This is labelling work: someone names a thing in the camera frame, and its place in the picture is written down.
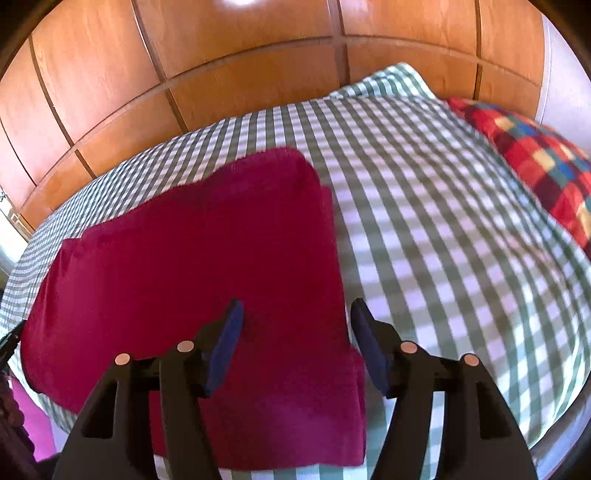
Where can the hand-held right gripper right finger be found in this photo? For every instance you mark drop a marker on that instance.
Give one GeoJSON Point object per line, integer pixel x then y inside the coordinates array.
{"type": "Point", "coordinates": [370, 350]}

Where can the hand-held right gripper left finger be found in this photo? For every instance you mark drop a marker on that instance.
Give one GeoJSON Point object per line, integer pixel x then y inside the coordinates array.
{"type": "Point", "coordinates": [225, 347]}

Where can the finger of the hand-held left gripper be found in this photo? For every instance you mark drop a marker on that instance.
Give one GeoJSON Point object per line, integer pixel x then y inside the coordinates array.
{"type": "Point", "coordinates": [10, 344]}

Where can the red garment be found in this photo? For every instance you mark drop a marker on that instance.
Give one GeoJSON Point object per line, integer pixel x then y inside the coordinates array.
{"type": "Point", "coordinates": [184, 258]}

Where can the pink cloth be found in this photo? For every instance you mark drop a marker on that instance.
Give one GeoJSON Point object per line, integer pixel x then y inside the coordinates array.
{"type": "Point", "coordinates": [32, 420]}

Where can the green white checked bed sheet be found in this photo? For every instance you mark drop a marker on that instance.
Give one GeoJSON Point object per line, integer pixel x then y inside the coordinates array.
{"type": "Point", "coordinates": [438, 207]}

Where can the multicoloured checked pillow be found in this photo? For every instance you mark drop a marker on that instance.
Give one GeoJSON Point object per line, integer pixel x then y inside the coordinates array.
{"type": "Point", "coordinates": [535, 157]}

